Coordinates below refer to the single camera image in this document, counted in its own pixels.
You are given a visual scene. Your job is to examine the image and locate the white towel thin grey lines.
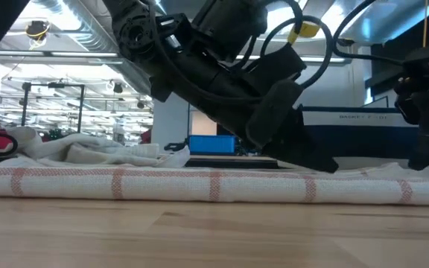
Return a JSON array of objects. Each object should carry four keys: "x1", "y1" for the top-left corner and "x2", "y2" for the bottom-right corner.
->
[{"x1": 4, "y1": 126, "x2": 192, "y2": 168}]

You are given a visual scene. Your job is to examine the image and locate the black metal table frame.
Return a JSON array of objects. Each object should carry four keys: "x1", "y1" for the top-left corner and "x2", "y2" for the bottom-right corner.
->
[{"x1": 0, "y1": 153, "x2": 279, "y2": 170}]

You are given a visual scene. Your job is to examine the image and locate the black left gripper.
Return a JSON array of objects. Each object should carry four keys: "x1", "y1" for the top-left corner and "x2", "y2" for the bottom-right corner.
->
[{"x1": 149, "y1": 36, "x2": 305, "y2": 148}]

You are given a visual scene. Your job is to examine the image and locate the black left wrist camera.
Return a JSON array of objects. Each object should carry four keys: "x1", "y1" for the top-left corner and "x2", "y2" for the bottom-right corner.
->
[{"x1": 261, "y1": 43, "x2": 308, "y2": 89}]

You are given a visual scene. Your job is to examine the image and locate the black ceiling device yellow cord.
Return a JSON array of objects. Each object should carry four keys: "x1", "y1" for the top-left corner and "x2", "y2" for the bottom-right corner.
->
[{"x1": 25, "y1": 20, "x2": 51, "y2": 49}]

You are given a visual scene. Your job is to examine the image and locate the white towel red check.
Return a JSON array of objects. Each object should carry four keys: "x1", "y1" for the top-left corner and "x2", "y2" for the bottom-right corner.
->
[{"x1": 0, "y1": 162, "x2": 429, "y2": 206}]

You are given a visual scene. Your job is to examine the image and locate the blue plastic bin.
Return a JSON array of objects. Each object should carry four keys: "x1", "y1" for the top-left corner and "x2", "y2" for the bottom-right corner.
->
[{"x1": 187, "y1": 134, "x2": 238, "y2": 156}]

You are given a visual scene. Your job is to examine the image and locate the black background frame stand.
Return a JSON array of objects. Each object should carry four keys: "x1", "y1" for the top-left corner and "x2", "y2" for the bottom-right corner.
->
[{"x1": 20, "y1": 81, "x2": 86, "y2": 133}]

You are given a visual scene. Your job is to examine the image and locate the ceiling strip light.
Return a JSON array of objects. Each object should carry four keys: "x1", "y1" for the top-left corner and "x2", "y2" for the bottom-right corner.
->
[
  {"x1": 50, "y1": 51, "x2": 119, "y2": 58},
  {"x1": 303, "y1": 55, "x2": 352, "y2": 63},
  {"x1": 0, "y1": 50, "x2": 48, "y2": 57}
]

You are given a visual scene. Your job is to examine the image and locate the navy fabric basket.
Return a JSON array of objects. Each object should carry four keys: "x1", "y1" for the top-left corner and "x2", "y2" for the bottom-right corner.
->
[{"x1": 296, "y1": 105, "x2": 421, "y2": 159}]

